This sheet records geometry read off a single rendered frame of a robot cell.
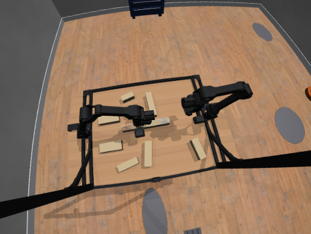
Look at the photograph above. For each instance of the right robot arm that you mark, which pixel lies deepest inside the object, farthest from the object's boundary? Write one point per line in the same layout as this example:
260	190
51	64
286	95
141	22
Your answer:
239	90

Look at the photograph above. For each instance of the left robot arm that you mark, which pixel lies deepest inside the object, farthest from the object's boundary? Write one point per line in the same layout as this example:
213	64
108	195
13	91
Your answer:
134	112

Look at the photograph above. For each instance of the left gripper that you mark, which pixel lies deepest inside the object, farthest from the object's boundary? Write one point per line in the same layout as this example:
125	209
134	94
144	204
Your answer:
139	130

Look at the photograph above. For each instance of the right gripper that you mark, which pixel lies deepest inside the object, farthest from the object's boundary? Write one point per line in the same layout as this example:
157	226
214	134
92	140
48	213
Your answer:
199	118

